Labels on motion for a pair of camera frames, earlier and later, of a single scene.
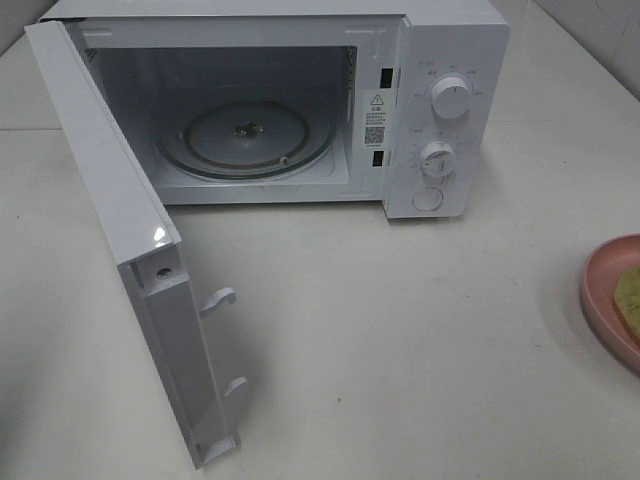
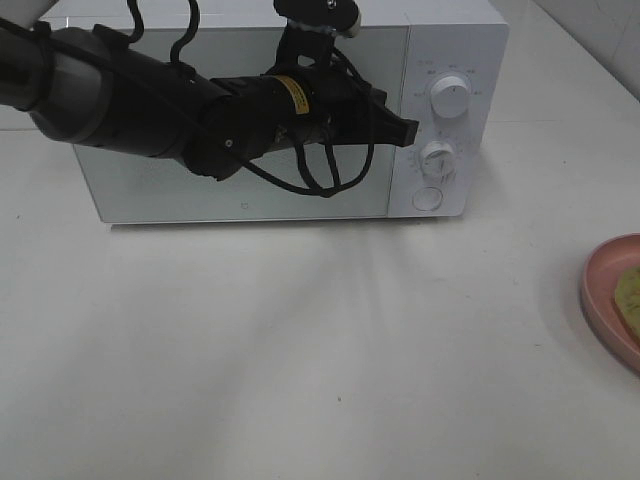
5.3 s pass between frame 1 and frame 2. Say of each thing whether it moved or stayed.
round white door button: stayed
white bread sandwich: stayed
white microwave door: moved
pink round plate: stayed
